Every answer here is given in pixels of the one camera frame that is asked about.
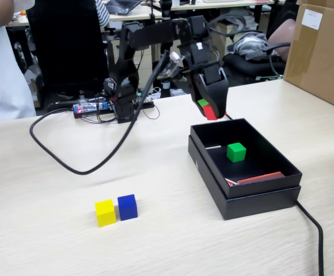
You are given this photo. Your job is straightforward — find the orange matchbox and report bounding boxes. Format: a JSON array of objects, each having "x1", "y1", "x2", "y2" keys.
[{"x1": 237, "y1": 171, "x2": 285, "y2": 185}]

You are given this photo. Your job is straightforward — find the red wooden cube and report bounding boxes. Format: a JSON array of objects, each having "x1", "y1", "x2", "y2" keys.
[{"x1": 201, "y1": 105, "x2": 227, "y2": 121}]

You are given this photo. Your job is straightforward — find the person in striped shirt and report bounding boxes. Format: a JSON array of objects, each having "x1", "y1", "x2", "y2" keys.
[{"x1": 93, "y1": 0, "x2": 110, "y2": 28}]

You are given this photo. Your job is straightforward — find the black power cable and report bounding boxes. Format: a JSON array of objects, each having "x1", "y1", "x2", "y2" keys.
[{"x1": 226, "y1": 113, "x2": 325, "y2": 276}]

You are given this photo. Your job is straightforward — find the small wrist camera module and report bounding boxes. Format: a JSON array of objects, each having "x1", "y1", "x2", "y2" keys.
[{"x1": 157, "y1": 51, "x2": 185, "y2": 82}]

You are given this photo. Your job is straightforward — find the green wooden cube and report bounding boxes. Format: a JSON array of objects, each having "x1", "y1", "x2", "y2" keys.
[{"x1": 226, "y1": 142, "x2": 247, "y2": 163}]

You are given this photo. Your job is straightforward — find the yellow wooden cube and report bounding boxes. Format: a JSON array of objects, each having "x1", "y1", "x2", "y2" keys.
[{"x1": 94, "y1": 198, "x2": 117, "y2": 228}]

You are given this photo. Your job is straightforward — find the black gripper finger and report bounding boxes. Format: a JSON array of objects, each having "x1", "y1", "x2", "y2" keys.
[
  {"x1": 188, "y1": 68, "x2": 211, "y2": 109},
  {"x1": 197, "y1": 73, "x2": 230, "y2": 120}
]

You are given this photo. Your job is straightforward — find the blue wooden cube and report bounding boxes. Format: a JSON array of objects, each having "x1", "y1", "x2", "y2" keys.
[{"x1": 117, "y1": 194, "x2": 139, "y2": 222}]

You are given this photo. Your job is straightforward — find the circuit board with red light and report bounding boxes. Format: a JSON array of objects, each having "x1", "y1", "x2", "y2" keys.
[{"x1": 72, "y1": 100, "x2": 112, "y2": 119}]

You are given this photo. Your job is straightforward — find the black open box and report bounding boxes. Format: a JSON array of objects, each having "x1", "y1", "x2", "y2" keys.
[{"x1": 187, "y1": 135, "x2": 302, "y2": 221}]

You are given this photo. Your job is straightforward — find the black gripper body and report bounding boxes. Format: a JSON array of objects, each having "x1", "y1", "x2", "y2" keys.
[{"x1": 178, "y1": 40, "x2": 227, "y2": 86}]

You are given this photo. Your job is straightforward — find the black cardboard box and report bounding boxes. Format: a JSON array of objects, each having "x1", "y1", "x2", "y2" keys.
[{"x1": 189, "y1": 117, "x2": 303, "y2": 199}]

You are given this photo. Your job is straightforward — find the person in white shirt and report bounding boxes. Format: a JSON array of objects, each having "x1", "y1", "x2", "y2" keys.
[{"x1": 0, "y1": 0, "x2": 38, "y2": 124}]

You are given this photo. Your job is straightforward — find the thick black camera cable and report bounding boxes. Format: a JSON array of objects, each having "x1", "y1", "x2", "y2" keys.
[{"x1": 29, "y1": 50, "x2": 170, "y2": 175}]

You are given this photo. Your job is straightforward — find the black laptop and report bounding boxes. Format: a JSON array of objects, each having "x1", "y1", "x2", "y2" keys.
[{"x1": 103, "y1": 0, "x2": 142, "y2": 16}]

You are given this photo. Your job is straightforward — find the long beige desk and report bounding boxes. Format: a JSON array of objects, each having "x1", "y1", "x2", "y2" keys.
[{"x1": 109, "y1": 0, "x2": 286, "y2": 22}]

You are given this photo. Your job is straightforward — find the large brown cardboard box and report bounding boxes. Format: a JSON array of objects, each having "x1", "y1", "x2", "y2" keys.
[{"x1": 283, "y1": 0, "x2": 334, "y2": 114}]

